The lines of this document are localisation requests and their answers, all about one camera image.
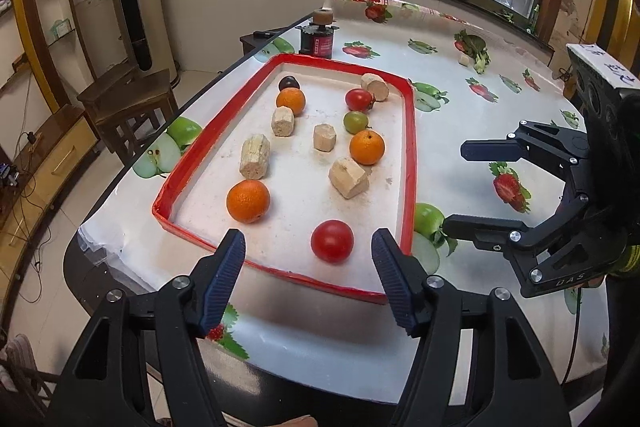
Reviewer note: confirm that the dark low table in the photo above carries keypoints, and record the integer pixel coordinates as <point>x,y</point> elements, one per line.
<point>255,44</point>

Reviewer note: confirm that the fruit print tablecloth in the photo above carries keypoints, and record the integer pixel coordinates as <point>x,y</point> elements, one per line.
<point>310,332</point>

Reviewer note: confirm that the large red tomato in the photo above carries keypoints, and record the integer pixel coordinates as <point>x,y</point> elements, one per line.
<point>332,241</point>

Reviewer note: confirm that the yellow framed shelf cabinet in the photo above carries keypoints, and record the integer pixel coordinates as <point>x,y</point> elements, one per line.
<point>45,7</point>

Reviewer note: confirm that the brown wooden stool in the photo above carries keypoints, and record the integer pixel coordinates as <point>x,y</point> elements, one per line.
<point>130,97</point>

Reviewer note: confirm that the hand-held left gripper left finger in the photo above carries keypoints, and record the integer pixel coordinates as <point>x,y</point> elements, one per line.
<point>222,282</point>

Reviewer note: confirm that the dark purple plum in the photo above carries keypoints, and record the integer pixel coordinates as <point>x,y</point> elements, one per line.
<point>288,82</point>

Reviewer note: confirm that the yellow wooden low cabinet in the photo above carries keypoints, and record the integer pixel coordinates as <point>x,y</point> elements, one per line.
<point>55,152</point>

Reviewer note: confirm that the black charger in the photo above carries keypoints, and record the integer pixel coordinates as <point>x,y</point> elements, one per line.
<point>31,138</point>

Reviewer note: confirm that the tan wood chunk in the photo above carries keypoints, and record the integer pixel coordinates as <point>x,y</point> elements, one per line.
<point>349,177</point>
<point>324,137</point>
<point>374,86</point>
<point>282,121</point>
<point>255,156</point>

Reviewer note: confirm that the red label motor, tan wheel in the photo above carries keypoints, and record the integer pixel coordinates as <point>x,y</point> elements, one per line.
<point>316,42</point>

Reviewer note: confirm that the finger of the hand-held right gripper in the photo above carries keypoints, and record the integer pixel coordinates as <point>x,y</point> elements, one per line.
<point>490,149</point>
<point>480,229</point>

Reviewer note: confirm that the red rimmed white tray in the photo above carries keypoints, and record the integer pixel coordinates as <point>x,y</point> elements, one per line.
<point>300,217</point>

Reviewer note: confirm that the small red tomato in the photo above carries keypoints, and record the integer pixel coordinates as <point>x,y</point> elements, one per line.
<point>359,99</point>

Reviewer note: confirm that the green bottle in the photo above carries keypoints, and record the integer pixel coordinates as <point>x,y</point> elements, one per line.
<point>536,17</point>

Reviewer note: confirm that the leafy green vegetable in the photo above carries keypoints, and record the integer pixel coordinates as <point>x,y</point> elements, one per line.
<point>472,47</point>

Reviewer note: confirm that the orange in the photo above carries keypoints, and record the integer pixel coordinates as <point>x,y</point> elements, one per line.
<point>247,201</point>
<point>367,147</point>
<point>290,102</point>

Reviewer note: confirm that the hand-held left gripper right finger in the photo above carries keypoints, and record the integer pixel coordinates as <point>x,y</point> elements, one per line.
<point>395,282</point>

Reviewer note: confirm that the pale green box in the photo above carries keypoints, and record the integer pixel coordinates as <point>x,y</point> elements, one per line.
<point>61,28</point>

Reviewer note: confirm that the green tomato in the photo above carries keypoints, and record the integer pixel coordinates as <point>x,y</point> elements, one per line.
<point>355,121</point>

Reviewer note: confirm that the small pale chunk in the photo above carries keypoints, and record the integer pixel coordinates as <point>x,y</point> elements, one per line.
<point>465,59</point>

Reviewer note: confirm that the yellow wooden door frame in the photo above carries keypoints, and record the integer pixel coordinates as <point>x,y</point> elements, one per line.
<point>620,17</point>

